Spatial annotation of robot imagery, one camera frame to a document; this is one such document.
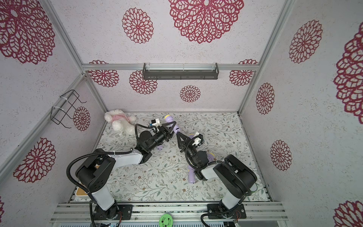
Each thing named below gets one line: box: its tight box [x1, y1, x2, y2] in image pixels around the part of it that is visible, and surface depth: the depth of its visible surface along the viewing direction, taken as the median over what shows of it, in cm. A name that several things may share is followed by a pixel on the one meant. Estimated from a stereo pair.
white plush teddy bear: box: [103, 109, 137, 135], surface depth 104 cm
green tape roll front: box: [158, 213, 174, 227], surface depth 69 cm
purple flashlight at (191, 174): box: [187, 165, 196, 184], surface depth 85 cm
